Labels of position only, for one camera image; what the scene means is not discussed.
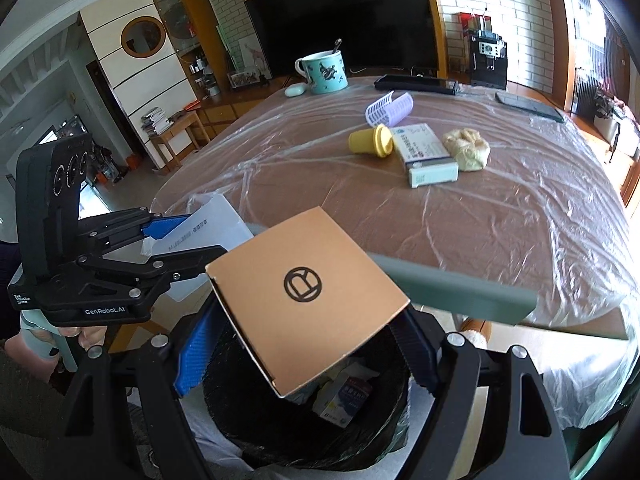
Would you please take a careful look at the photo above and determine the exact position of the stack of magazines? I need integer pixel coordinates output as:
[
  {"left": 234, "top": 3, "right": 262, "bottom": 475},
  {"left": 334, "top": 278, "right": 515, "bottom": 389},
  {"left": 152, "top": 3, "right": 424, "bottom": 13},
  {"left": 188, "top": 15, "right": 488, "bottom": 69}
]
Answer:
[{"left": 141, "top": 106, "right": 175, "bottom": 134}]

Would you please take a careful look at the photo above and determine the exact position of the dark device with blue case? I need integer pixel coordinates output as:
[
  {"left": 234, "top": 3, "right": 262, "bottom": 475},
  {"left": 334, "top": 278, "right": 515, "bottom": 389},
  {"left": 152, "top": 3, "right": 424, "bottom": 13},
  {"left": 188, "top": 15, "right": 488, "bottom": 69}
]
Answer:
[{"left": 375, "top": 74, "right": 459, "bottom": 97}]

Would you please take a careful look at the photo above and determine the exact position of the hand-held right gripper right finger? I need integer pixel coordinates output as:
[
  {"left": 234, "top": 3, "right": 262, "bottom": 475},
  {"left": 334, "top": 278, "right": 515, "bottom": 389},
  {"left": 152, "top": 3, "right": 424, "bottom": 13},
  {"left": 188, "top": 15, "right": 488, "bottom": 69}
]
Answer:
[{"left": 390, "top": 310, "right": 573, "bottom": 480}]

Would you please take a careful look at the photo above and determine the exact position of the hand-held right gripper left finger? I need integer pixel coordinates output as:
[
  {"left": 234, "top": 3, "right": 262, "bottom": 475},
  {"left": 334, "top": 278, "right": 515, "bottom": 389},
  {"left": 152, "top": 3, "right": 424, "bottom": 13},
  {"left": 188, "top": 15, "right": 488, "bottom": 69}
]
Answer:
[{"left": 37, "top": 300, "right": 236, "bottom": 480}]

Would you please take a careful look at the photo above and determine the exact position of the black smartphone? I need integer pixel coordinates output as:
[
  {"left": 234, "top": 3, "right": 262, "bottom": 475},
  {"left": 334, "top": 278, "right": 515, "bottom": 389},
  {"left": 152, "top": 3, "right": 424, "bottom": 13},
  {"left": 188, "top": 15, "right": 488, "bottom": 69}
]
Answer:
[{"left": 495, "top": 91, "right": 567, "bottom": 124}]

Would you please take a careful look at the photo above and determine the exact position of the grey-green chair back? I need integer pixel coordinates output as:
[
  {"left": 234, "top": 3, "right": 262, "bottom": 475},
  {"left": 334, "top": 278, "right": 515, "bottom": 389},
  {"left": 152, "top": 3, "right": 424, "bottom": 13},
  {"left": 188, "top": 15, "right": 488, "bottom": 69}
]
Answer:
[{"left": 370, "top": 252, "right": 539, "bottom": 326}]

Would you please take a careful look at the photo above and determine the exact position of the black coffee machine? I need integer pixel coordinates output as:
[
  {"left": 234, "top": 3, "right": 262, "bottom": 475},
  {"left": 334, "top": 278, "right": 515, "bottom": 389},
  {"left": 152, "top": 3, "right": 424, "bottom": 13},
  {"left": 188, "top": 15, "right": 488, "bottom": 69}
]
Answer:
[{"left": 465, "top": 10, "right": 508, "bottom": 86}]

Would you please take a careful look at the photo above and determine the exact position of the black television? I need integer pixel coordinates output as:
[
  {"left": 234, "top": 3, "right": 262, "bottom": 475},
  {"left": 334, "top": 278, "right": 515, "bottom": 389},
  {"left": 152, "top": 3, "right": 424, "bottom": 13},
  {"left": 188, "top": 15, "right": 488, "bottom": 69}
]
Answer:
[{"left": 244, "top": 0, "right": 440, "bottom": 78}]

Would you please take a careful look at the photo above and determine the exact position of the white storage box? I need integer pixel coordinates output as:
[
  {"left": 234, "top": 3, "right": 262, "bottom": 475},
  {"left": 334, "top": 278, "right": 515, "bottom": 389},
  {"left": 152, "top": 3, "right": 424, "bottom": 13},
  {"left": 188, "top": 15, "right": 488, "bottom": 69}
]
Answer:
[{"left": 595, "top": 85, "right": 640, "bottom": 157}]

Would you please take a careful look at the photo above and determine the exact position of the small photo frame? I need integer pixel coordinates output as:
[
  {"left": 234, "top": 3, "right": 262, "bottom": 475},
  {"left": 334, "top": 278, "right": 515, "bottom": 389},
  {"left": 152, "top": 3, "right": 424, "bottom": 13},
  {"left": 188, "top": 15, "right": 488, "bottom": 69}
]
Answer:
[{"left": 227, "top": 71, "right": 271, "bottom": 91}]

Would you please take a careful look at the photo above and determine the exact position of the teal printed mug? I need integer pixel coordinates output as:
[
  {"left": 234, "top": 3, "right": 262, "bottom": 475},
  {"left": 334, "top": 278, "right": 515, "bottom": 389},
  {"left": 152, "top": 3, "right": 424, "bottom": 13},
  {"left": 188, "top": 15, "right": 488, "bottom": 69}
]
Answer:
[{"left": 294, "top": 51, "right": 348, "bottom": 95}]

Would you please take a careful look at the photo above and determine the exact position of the giraffe print picture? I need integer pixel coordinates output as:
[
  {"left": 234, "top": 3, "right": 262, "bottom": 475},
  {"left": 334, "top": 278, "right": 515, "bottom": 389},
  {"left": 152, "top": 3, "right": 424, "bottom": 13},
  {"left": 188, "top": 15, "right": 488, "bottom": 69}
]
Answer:
[{"left": 237, "top": 37, "right": 274, "bottom": 81}]

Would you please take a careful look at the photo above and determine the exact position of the person's left hand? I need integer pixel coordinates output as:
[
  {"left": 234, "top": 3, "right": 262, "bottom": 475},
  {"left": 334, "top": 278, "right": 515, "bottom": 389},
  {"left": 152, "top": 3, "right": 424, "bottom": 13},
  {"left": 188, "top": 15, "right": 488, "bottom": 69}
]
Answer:
[{"left": 2, "top": 325, "right": 109, "bottom": 366}]

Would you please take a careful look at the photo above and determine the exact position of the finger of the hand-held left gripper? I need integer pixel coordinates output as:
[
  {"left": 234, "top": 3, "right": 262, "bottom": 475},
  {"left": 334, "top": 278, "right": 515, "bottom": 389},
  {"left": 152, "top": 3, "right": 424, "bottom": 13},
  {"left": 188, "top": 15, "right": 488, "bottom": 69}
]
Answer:
[
  {"left": 50, "top": 244, "right": 229, "bottom": 307},
  {"left": 75, "top": 208, "right": 197, "bottom": 257}
]

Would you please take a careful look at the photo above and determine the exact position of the yellow plastic cup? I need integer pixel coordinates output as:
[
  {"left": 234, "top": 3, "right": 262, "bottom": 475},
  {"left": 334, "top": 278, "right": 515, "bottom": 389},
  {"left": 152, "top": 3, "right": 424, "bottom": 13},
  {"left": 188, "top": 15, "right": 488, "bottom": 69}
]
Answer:
[{"left": 348, "top": 125, "right": 396, "bottom": 160}]

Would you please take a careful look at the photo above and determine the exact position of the white and blue carton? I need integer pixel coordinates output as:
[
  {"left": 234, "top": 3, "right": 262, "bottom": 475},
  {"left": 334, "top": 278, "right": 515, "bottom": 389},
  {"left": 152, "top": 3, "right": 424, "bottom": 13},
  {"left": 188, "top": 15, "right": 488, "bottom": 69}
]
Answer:
[{"left": 312, "top": 374, "right": 374, "bottom": 429}]

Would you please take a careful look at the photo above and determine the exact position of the crumpled beige paper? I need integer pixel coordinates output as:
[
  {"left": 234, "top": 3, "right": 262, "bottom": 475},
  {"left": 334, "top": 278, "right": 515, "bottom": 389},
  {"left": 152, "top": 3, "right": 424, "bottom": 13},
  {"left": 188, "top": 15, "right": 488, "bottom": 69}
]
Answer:
[{"left": 442, "top": 128, "right": 491, "bottom": 173}]

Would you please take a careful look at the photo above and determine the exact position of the round wooden mirror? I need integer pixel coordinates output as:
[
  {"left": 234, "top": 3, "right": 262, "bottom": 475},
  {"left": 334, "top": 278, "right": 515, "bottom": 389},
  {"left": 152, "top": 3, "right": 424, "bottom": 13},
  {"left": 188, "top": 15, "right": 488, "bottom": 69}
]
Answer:
[{"left": 120, "top": 16, "right": 167, "bottom": 59}]

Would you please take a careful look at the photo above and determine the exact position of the small wooden table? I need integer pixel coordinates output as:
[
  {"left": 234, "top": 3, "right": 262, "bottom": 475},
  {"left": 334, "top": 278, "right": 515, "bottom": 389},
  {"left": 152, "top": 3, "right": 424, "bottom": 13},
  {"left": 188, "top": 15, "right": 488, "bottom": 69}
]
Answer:
[{"left": 149, "top": 110, "right": 212, "bottom": 171}]

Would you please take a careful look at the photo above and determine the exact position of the black trash bin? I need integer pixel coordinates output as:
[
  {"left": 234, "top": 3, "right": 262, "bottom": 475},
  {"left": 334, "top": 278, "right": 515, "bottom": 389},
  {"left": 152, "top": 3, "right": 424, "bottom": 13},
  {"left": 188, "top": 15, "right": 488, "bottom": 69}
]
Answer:
[{"left": 202, "top": 325, "right": 411, "bottom": 472}]

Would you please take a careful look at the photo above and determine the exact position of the white medicine box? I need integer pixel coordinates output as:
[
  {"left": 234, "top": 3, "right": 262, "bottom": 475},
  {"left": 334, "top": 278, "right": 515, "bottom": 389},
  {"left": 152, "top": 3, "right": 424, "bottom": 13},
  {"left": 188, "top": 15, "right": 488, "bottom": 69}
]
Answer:
[{"left": 391, "top": 123, "right": 459, "bottom": 189}]

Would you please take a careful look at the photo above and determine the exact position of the brown cardboard box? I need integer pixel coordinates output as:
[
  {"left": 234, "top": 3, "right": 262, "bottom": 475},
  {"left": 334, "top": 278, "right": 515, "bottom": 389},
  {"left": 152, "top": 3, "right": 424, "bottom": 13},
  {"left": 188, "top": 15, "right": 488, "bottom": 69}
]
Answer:
[{"left": 205, "top": 206, "right": 412, "bottom": 398}]

